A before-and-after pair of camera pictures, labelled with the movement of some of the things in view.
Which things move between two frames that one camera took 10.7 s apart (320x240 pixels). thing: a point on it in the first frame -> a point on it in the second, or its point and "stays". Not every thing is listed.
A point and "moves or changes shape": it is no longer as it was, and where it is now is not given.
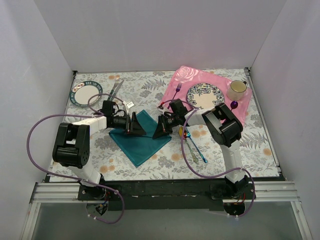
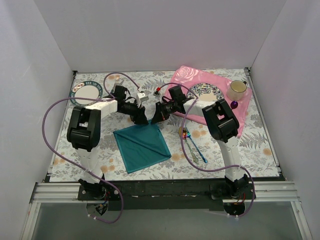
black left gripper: [129, 123] -> [136, 114]
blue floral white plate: [205, 95] stays
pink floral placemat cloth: [186, 77] stays
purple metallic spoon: [233, 105] stays
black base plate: [165, 195] stays
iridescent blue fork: [188, 135] stays
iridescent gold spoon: [185, 136] stays
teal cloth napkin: [139, 148] moves or changes shape
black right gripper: [163, 125] -> [160, 113]
